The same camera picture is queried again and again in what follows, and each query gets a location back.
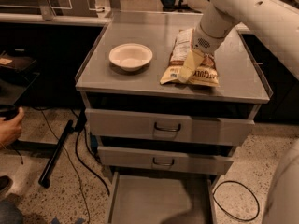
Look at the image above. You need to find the top grey drawer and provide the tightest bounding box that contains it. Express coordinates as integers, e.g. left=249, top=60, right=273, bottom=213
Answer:
left=85, top=108, right=254, bottom=146

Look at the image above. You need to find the dark shoe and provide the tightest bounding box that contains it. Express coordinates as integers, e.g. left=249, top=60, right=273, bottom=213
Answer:
left=0, top=175, right=13, bottom=194

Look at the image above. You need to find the black handheld device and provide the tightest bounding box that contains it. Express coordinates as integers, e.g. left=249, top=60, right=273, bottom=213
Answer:
left=0, top=105, right=19, bottom=120

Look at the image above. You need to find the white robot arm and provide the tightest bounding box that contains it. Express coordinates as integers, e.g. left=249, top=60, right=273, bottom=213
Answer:
left=178, top=0, right=299, bottom=224

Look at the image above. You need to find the black table leg bar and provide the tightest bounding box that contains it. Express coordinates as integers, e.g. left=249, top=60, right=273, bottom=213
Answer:
left=38, top=120, right=73, bottom=189

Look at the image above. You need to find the dark side table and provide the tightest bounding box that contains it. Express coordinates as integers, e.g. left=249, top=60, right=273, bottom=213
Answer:
left=0, top=49, right=41, bottom=147

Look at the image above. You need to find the brown chip bag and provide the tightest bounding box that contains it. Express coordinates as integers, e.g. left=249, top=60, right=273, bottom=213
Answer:
left=160, top=29, right=219, bottom=87

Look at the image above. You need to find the black floor cable loop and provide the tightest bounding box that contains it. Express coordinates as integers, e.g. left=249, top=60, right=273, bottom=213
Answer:
left=212, top=180, right=261, bottom=222

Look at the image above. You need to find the bottom grey drawer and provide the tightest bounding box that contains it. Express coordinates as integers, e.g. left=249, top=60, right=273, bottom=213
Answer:
left=105, top=170, right=217, bottom=224

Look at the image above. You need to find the white paper bowl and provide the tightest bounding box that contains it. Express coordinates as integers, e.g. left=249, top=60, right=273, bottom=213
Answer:
left=109, top=43, right=153, bottom=72

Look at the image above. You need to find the middle grey drawer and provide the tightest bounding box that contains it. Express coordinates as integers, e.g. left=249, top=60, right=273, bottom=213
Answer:
left=98, top=147, right=233, bottom=175

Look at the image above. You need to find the grey drawer cabinet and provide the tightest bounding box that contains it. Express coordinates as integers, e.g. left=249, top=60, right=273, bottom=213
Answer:
left=75, top=10, right=274, bottom=224

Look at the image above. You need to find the grey drawer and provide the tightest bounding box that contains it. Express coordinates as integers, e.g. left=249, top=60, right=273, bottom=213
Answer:
left=105, top=170, right=217, bottom=224
left=98, top=147, right=233, bottom=175
left=85, top=108, right=254, bottom=146

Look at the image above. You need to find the bystander hand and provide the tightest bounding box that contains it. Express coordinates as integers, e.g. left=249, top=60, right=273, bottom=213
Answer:
left=0, top=107, right=24, bottom=149

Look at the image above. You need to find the black cable left floor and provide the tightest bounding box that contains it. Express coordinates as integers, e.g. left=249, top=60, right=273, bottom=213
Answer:
left=31, top=106, right=111, bottom=224

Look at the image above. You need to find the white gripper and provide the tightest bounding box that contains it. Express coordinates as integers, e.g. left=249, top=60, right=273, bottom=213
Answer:
left=178, top=25, right=224, bottom=83

